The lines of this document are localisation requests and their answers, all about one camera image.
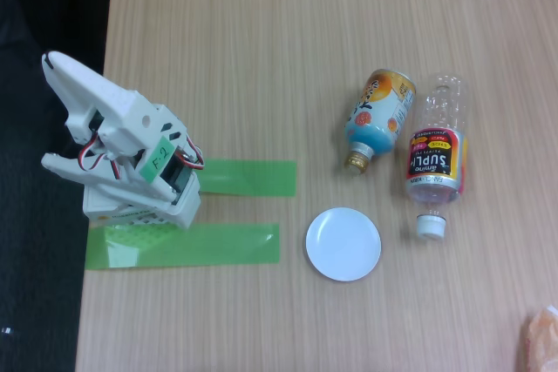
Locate clear plastic bottle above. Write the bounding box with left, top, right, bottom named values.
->
left=405, top=71, right=470, bottom=240

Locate blue orange aluminium bottle can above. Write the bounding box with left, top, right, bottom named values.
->
left=344, top=68, right=418, bottom=177

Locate short green tape strip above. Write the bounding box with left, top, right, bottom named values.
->
left=198, top=159, right=298, bottom=197

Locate long green tape strip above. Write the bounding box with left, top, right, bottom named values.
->
left=85, top=222, right=281, bottom=271

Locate small white round plate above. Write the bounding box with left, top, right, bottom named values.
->
left=304, top=206, right=383, bottom=282

